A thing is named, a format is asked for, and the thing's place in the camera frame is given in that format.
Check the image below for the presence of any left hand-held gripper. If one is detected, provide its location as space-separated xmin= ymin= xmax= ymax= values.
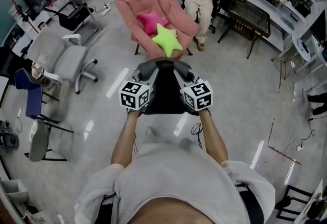
xmin=119 ymin=67 xmax=157 ymax=114

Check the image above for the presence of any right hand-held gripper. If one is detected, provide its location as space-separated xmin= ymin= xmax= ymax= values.
xmin=173 ymin=67 xmax=214 ymax=116

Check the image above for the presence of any pink armchair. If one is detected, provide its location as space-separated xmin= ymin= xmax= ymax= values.
xmin=114 ymin=0 xmax=200 ymax=60

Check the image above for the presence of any person's left forearm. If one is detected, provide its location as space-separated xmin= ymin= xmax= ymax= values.
xmin=111 ymin=109 xmax=141 ymax=167

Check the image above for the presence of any person's right forearm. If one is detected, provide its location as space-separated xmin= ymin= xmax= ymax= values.
xmin=198 ymin=109 xmax=228 ymax=165

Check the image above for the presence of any green star pillow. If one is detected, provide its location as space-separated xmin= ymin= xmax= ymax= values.
xmin=151 ymin=23 xmax=183 ymax=58

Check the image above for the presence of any white office chair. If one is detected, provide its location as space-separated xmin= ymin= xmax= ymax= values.
xmin=25 ymin=28 xmax=99 ymax=95

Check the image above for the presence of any pink star pillow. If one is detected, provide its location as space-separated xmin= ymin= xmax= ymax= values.
xmin=136 ymin=10 xmax=170 ymax=35

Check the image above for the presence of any person's grey shirt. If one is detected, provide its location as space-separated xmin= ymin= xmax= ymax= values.
xmin=74 ymin=138 xmax=276 ymax=224

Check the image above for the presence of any black office chair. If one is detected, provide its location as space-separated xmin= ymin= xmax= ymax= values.
xmin=178 ymin=0 xmax=223 ymax=35

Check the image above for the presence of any black mesh chair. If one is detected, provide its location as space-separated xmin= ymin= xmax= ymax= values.
xmin=217 ymin=0 xmax=271 ymax=60

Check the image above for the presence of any glass side table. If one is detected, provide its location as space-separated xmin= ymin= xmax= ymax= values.
xmin=271 ymin=44 xmax=307 ymax=81

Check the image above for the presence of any black folding chair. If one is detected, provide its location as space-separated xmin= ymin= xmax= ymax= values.
xmin=43 ymin=1 xmax=99 ymax=46

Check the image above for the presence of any blue chair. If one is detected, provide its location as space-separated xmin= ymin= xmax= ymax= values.
xmin=14 ymin=67 xmax=75 ymax=134

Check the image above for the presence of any white shelf unit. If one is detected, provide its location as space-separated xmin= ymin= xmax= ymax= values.
xmin=221 ymin=0 xmax=327 ymax=53

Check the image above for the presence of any white round table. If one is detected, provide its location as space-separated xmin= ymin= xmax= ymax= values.
xmin=291 ymin=34 xmax=327 ymax=65

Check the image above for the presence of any grey round device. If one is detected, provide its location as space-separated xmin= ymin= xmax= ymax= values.
xmin=0 ymin=132 xmax=20 ymax=150

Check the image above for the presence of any white box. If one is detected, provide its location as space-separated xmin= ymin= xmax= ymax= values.
xmin=0 ymin=179 xmax=29 ymax=202

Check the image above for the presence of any black cable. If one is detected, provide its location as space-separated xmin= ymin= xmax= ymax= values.
xmin=191 ymin=122 xmax=204 ymax=151

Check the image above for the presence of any grey chair with black frame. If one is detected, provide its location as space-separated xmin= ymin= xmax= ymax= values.
xmin=24 ymin=118 xmax=68 ymax=162

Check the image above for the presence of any black harness strap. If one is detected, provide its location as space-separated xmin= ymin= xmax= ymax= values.
xmin=101 ymin=191 xmax=121 ymax=224
xmin=233 ymin=181 xmax=265 ymax=224

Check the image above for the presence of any black metal frame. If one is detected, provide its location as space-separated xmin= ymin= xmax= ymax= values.
xmin=275 ymin=184 xmax=314 ymax=221

